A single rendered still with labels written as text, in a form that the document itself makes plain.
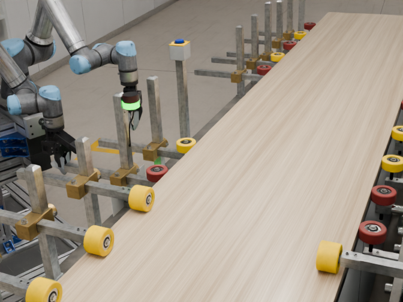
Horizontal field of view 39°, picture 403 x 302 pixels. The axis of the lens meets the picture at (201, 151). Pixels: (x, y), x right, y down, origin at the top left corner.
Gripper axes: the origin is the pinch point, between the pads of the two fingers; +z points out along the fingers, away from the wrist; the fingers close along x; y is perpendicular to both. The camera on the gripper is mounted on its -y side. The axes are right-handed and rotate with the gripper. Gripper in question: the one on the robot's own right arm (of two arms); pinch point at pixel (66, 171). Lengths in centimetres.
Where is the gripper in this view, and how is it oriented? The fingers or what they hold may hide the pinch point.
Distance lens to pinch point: 234.7
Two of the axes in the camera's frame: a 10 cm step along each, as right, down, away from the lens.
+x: -4.0, 4.2, -8.2
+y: -9.2, -1.6, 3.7
